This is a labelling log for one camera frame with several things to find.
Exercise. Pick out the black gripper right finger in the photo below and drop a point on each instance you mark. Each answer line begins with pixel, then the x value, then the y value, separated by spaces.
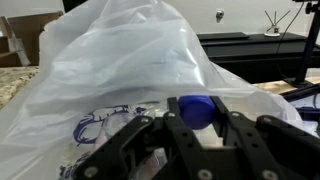
pixel 267 148

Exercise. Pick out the black low cabinet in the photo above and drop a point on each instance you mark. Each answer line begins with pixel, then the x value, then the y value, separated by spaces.
pixel 255 58

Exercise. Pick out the translucent plastic bag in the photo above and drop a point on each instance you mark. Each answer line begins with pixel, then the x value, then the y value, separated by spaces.
pixel 100 61

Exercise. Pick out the cardboard box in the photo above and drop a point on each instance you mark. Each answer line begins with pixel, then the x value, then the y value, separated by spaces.
pixel 27 30

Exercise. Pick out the blue cap bottle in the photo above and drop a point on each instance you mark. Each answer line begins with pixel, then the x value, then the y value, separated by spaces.
pixel 196 112

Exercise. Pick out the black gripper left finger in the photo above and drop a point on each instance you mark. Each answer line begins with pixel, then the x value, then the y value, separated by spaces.
pixel 124 154

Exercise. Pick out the black camera stand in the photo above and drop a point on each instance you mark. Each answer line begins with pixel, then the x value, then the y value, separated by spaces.
pixel 304 88

